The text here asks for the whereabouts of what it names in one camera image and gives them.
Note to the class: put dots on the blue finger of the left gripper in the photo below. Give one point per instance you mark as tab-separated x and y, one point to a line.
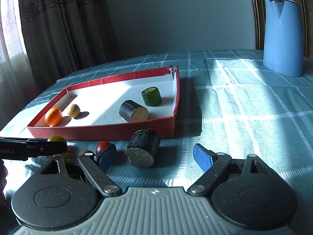
16	139
45	148

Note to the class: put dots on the brown kiwi fruit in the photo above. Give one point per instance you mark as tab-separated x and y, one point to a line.
84	152

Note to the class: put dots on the sheer white curtain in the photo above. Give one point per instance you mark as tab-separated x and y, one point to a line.
18	86

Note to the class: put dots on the brown patterned curtain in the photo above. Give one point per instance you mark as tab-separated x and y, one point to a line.
64	36

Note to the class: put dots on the red shallow cardboard box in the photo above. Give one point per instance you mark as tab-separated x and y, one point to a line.
99	101

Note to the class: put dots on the green tomato with stem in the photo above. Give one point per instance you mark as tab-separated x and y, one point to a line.
69	158

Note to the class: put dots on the blue kettle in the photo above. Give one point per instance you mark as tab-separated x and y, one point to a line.
283	44

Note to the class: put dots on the teal plaid tablecloth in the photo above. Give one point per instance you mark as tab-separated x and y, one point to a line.
229	102

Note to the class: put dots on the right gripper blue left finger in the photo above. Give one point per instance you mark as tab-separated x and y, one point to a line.
95	167

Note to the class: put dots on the hand holding left gripper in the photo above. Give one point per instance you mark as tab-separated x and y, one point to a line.
3	175

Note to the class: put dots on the small tan longan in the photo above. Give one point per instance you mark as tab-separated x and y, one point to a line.
73	110

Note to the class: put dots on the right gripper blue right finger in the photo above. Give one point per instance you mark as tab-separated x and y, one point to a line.
214	165

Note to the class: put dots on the orange tangerine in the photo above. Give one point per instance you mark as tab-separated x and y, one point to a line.
53	117

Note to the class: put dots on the green cucumber piece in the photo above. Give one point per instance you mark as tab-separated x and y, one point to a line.
151	96

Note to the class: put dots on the red cherry tomato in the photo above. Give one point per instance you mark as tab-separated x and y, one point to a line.
102	146

